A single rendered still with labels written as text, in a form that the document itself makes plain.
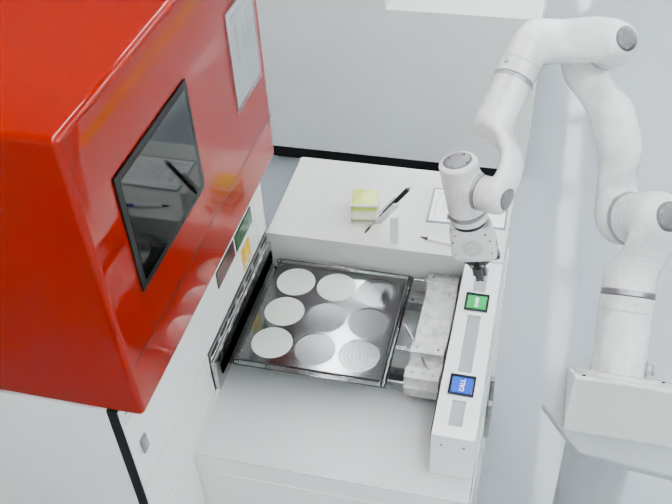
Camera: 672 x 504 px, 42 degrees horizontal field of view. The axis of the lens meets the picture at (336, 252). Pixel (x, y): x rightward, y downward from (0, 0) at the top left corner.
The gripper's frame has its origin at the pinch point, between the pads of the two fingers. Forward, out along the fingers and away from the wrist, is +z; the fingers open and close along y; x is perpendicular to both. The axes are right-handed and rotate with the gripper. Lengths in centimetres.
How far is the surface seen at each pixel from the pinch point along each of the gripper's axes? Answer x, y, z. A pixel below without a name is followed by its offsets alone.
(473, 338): -11.2, -1.9, 10.8
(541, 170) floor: 187, -7, 108
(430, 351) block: -12.7, -12.3, 13.5
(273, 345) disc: -17, -49, 7
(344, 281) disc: 7.9, -37.3, 9.1
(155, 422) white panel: -55, -58, -12
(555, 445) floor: 33, 6, 110
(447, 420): -35.8, -4.6, 9.8
